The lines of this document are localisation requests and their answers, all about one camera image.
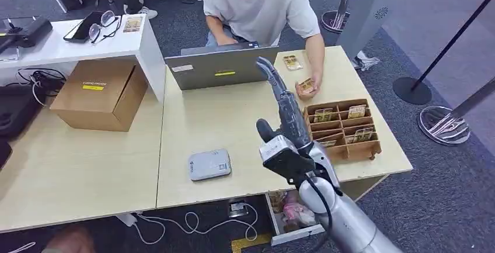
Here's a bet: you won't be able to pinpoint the person's left hand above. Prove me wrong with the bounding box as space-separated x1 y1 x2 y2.
295 71 325 102

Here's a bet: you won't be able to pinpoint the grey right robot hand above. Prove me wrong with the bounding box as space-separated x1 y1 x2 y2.
255 56 313 150

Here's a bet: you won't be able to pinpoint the person's right hand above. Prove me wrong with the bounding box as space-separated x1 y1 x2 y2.
215 34 240 47

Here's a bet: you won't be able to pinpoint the gold card stack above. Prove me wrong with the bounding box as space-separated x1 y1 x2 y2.
297 77 316 96

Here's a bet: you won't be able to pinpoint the grey laptop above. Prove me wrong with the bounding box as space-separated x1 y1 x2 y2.
165 46 280 91

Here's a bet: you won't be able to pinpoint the gold printed card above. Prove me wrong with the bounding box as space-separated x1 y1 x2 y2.
283 54 304 72

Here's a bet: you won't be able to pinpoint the card stack in sleeve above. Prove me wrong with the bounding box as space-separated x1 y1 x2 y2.
312 108 334 124
347 104 368 120

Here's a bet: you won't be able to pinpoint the person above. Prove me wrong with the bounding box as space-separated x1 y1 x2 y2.
203 0 326 102

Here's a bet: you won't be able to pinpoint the row of gold cards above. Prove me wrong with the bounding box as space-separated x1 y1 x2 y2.
344 127 379 144

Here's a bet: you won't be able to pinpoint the chrome stanchion with dark base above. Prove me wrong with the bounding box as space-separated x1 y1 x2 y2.
320 0 360 34

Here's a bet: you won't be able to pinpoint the wooden compartment card box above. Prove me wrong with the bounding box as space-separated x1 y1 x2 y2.
303 98 383 164

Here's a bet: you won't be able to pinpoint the white shoe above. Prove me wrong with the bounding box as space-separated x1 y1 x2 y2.
123 4 159 20

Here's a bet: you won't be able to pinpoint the grey standing panel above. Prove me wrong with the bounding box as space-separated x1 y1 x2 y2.
335 0 403 59

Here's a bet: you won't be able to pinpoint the grey flat card reader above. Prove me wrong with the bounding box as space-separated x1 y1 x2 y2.
187 148 233 183

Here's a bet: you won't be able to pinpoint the gold card with pale border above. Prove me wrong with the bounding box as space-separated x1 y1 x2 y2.
122 16 143 34

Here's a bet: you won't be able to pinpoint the pink plastic bag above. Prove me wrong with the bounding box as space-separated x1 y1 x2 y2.
281 193 317 229

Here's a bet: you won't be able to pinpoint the black stanchion with round base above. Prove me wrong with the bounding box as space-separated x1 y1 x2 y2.
392 0 495 106

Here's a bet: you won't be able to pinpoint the white open storage box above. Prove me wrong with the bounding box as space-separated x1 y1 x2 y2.
265 190 326 247

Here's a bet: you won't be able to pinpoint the black-framed glasses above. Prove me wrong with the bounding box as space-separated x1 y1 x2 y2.
88 9 123 46

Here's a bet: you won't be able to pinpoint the yellow floor tape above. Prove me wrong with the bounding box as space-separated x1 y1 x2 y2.
231 233 274 253

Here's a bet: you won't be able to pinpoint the chrome stanchion with mirror base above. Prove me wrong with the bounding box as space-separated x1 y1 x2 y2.
417 77 495 146

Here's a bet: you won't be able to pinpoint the brown cardboard box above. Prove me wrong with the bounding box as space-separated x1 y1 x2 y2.
49 59 150 133

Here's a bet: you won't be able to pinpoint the black smartphone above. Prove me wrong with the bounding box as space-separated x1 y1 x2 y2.
62 10 105 44

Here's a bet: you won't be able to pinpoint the white desk riser shelf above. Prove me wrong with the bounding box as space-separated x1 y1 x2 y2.
0 12 168 103

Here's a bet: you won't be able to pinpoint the white power adapter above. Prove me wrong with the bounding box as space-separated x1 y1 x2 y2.
116 213 139 228

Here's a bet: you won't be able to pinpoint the black box device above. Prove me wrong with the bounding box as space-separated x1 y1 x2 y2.
0 16 54 49

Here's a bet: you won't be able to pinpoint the black bag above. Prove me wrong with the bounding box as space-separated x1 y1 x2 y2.
0 83 44 143

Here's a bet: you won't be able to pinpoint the brown rounded object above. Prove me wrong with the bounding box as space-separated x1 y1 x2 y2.
41 226 97 253

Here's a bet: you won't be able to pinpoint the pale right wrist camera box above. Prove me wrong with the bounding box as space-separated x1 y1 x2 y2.
259 134 316 187

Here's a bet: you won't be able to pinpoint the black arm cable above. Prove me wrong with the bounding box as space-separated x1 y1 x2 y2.
304 173 334 253

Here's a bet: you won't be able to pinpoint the white floor cable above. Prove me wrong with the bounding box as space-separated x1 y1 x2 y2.
133 202 259 246

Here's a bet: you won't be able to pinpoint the black tangled cables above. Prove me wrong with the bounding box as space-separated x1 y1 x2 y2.
15 67 68 108

